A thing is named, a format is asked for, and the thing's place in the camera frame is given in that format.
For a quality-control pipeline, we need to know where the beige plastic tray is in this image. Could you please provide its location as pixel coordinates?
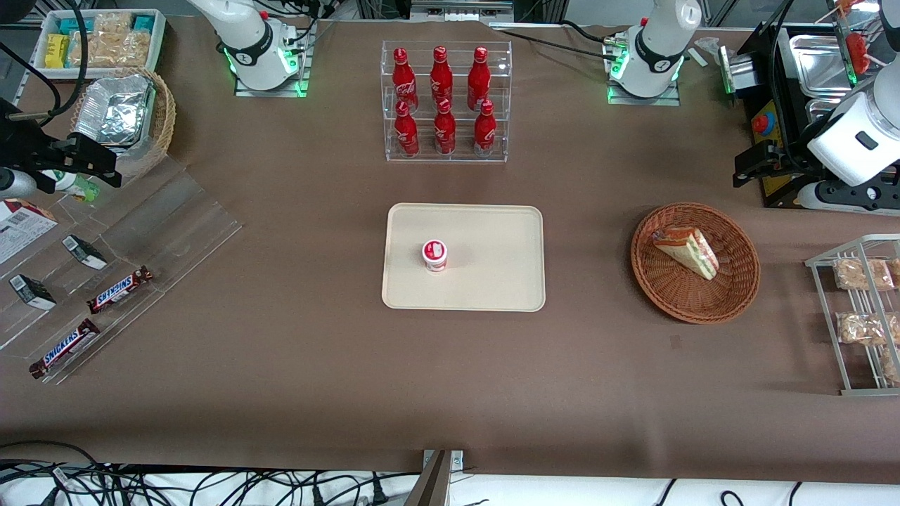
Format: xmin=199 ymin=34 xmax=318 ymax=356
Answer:
xmin=382 ymin=203 xmax=546 ymax=312

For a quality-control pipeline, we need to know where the black yellow food warmer machine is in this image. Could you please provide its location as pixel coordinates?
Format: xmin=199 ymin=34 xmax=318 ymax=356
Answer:
xmin=717 ymin=21 xmax=900 ymax=209

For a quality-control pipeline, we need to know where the grey metal wire rack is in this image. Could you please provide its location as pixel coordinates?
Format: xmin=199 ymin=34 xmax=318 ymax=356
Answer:
xmin=805 ymin=235 xmax=900 ymax=396

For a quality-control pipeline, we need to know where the red sausage skewer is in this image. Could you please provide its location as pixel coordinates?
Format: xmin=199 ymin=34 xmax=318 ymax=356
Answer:
xmin=846 ymin=32 xmax=873 ymax=77

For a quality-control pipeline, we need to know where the triangular sandwich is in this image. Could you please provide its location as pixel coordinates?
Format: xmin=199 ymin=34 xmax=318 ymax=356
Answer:
xmin=652 ymin=226 xmax=720 ymax=281

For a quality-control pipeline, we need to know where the light tan wicker basket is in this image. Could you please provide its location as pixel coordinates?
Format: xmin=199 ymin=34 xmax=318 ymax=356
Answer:
xmin=69 ymin=67 xmax=176 ymax=178

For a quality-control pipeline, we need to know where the yellow snack packet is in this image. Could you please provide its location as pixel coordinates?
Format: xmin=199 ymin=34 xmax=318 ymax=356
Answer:
xmin=45 ymin=33 xmax=70 ymax=70

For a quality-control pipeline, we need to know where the brown round wicker basket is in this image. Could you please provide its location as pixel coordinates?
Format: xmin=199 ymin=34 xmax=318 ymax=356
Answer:
xmin=631 ymin=202 xmax=761 ymax=325

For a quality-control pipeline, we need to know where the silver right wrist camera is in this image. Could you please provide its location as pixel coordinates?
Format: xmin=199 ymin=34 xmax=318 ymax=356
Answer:
xmin=0 ymin=167 xmax=37 ymax=200

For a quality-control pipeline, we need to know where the aluminium frame structure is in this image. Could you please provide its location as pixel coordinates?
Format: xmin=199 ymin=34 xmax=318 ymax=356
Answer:
xmin=355 ymin=0 xmax=518 ymax=25

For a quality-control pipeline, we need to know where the clear cracker packet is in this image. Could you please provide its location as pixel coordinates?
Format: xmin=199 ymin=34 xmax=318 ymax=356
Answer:
xmin=70 ymin=31 xmax=152 ymax=69
xmin=91 ymin=12 xmax=134 ymax=36

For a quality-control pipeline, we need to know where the tangled black cable bundle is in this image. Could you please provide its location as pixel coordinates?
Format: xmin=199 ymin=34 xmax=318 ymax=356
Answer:
xmin=0 ymin=441 xmax=423 ymax=506

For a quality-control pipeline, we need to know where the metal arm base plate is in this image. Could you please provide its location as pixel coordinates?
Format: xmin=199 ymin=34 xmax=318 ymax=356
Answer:
xmin=234 ymin=20 xmax=314 ymax=98
xmin=607 ymin=77 xmax=681 ymax=107

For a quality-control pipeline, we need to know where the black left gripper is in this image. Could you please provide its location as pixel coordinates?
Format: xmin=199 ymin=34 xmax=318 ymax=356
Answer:
xmin=733 ymin=138 xmax=825 ymax=189

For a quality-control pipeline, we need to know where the green white drink bottle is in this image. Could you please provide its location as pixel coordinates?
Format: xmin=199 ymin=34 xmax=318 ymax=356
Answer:
xmin=41 ymin=170 xmax=101 ymax=204

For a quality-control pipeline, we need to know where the clear acrylic bottle rack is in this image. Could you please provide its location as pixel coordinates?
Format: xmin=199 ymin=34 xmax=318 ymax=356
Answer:
xmin=381 ymin=40 xmax=513 ymax=164

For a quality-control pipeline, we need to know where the small black white box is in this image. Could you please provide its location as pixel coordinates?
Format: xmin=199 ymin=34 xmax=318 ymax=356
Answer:
xmin=62 ymin=235 xmax=108 ymax=271
xmin=8 ymin=274 xmax=57 ymax=311

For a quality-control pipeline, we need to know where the clear acrylic stepped shelf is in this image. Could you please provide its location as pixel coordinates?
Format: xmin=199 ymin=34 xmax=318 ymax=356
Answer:
xmin=0 ymin=158 xmax=243 ymax=386

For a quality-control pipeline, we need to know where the snickers chocolate bar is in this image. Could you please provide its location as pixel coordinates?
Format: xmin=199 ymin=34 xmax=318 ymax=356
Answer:
xmin=86 ymin=266 xmax=154 ymax=315
xmin=29 ymin=318 xmax=101 ymax=380

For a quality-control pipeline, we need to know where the white red carton box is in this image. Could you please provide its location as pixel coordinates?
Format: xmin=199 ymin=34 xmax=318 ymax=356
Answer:
xmin=0 ymin=199 xmax=59 ymax=266

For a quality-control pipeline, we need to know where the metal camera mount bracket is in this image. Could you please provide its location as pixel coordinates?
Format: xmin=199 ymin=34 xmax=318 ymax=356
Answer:
xmin=404 ymin=450 xmax=465 ymax=506

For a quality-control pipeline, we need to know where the white plastic bin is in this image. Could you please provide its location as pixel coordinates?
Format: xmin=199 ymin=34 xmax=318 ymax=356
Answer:
xmin=32 ymin=8 xmax=167 ymax=79

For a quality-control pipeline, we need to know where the brown table cover cloth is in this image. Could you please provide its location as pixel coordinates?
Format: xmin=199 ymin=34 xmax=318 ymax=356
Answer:
xmin=0 ymin=15 xmax=900 ymax=486

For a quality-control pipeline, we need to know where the white underlay sheet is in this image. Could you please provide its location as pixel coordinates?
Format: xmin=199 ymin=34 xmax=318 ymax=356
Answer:
xmin=0 ymin=460 xmax=900 ymax=506

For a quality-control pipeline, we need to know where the stainless steel pan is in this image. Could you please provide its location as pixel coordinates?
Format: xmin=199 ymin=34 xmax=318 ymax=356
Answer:
xmin=805 ymin=98 xmax=844 ymax=124
xmin=789 ymin=34 xmax=855 ymax=99

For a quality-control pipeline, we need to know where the red coca-cola bottle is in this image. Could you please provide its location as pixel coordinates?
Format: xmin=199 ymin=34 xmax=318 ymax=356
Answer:
xmin=433 ymin=98 xmax=457 ymax=155
xmin=468 ymin=47 xmax=491 ymax=111
xmin=394 ymin=100 xmax=420 ymax=157
xmin=430 ymin=46 xmax=454 ymax=106
xmin=392 ymin=48 xmax=419 ymax=113
xmin=473 ymin=100 xmax=497 ymax=157

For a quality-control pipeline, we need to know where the aluminium foil container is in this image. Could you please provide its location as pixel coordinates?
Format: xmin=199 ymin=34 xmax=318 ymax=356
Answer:
xmin=73 ymin=75 xmax=155 ymax=147

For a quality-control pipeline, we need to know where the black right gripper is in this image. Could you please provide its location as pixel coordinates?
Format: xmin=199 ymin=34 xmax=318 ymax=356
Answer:
xmin=0 ymin=98 xmax=122 ymax=194

